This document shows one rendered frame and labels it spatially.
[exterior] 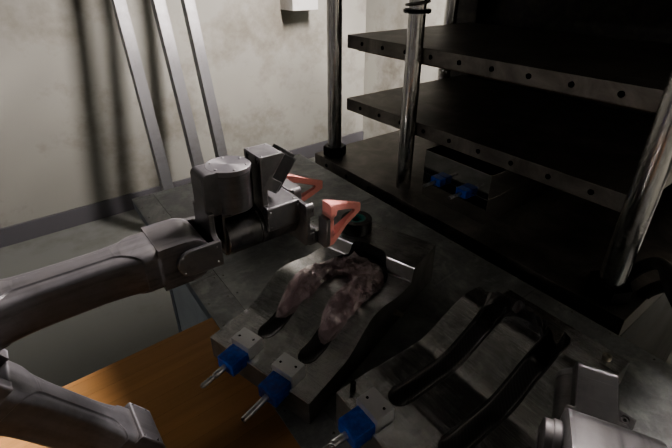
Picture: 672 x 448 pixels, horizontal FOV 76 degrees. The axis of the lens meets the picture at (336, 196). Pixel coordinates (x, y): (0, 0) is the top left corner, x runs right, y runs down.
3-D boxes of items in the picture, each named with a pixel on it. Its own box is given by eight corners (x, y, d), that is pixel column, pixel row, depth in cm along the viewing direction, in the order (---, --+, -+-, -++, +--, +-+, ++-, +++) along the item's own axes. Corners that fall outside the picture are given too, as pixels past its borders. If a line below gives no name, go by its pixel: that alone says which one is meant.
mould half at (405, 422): (451, 572, 58) (465, 519, 51) (335, 426, 76) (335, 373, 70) (620, 383, 84) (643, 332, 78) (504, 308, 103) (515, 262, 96)
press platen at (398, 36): (662, 114, 92) (670, 91, 90) (347, 47, 170) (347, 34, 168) (759, 71, 131) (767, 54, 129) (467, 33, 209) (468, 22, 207)
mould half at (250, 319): (309, 424, 76) (307, 382, 71) (213, 356, 90) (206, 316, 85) (431, 279, 112) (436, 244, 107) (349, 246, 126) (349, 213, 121)
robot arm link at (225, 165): (232, 148, 59) (141, 168, 52) (263, 168, 53) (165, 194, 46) (239, 221, 64) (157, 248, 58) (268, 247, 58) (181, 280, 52)
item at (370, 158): (617, 339, 104) (625, 320, 101) (315, 165, 196) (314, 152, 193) (728, 228, 148) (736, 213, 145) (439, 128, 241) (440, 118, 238)
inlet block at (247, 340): (212, 404, 77) (208, 384, 74) (194, 390, 79) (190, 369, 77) (264, 357, 86) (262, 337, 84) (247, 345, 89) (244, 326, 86)
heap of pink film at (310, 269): (333, 350, 84) (333, 320, 80) (267, 312, 93) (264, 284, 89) (398, 281, 102) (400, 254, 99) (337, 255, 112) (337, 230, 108)
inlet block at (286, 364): (255, 439, 71) (252, 418, 69) (234, 422, 74) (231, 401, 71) (306, 384, 81) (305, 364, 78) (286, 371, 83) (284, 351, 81)
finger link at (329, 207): (340, 174, 67) (289, 190, 62) (371, 191, 62) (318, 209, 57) (339, 212, 70) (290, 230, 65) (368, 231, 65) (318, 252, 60)
